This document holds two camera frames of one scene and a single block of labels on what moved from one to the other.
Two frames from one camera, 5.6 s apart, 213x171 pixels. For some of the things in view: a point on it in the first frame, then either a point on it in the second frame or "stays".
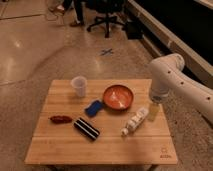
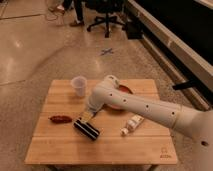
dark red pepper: x=61 y=119 stays
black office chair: x=111 y=9 stays
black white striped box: x=89 y=130 stays
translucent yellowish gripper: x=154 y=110 to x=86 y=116
